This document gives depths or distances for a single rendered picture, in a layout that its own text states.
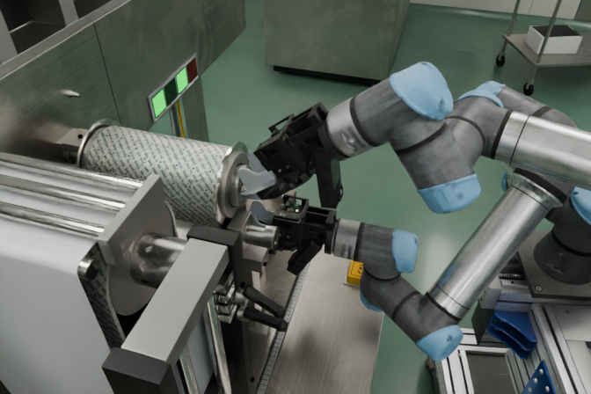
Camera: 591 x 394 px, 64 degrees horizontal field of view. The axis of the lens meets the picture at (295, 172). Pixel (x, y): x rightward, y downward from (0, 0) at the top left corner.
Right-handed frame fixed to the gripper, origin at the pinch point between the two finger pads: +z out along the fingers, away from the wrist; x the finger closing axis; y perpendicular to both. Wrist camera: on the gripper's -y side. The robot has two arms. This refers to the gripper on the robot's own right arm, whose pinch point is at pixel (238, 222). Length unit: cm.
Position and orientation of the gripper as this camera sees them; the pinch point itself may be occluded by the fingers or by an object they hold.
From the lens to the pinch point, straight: 98.1
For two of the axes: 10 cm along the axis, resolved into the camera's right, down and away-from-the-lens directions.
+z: -9.6, -1.8, 2.2
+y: 0.1, -7.8, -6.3
